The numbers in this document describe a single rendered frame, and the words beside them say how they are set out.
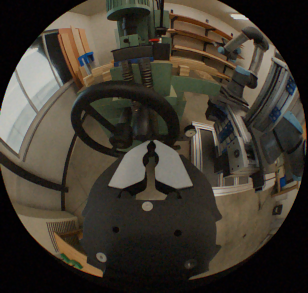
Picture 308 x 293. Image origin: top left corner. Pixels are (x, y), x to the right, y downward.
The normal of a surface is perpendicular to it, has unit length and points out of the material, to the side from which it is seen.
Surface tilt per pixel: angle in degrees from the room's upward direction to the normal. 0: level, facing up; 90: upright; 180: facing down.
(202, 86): 90
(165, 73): 90
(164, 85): 90
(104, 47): 90
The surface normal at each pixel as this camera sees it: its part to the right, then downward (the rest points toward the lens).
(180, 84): 0.01, 0.85
